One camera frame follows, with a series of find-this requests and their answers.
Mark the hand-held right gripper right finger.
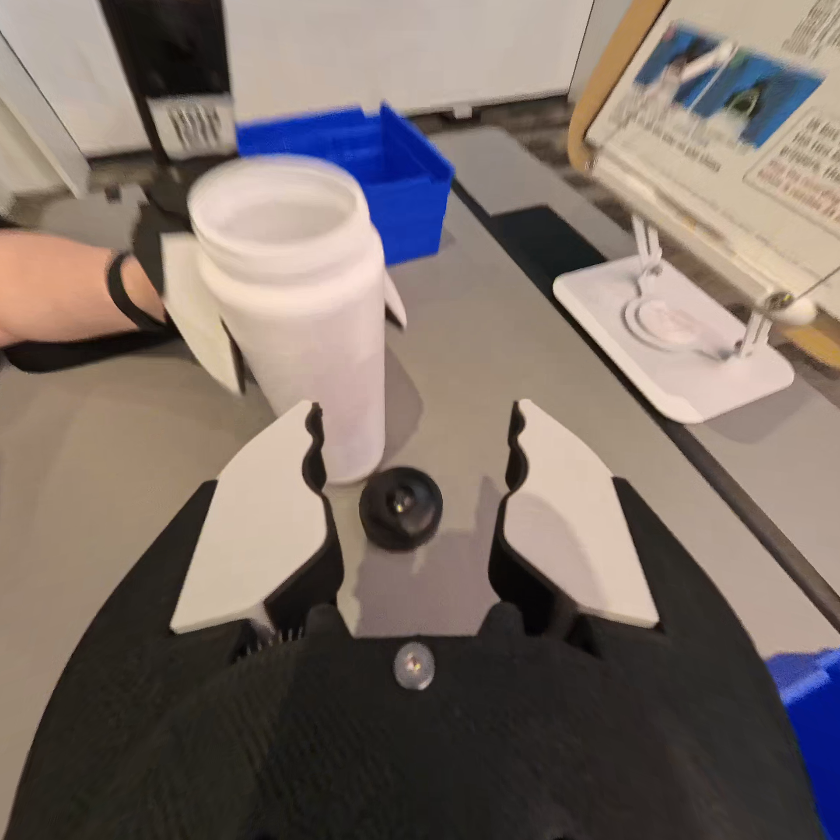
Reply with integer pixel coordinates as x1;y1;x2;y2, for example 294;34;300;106
487;395;660;631

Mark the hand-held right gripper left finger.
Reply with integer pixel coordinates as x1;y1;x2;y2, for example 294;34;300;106
168;399;347;635

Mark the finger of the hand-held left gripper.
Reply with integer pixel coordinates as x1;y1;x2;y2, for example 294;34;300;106
382;274;409;330
159;231;247;396

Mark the white plastic bottle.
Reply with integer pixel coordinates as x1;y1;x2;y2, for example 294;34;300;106
187;155;389;487

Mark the black bottle lid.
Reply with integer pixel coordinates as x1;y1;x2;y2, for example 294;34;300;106
358;466;445;552

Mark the blue plastic storage bin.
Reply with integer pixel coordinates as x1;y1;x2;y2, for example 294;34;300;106
235;101;457;266
764;648;840;791

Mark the person's left forearm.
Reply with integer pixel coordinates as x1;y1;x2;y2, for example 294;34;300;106
0;230;168;349

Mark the black rectangular table pad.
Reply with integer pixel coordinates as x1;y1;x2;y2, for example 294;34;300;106
489;205;608;293

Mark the instruction sheet on stand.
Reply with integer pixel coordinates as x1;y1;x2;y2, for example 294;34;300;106
553;0;840;424

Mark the printed instruction sheet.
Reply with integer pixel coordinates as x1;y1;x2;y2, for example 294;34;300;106
584;0;840;263

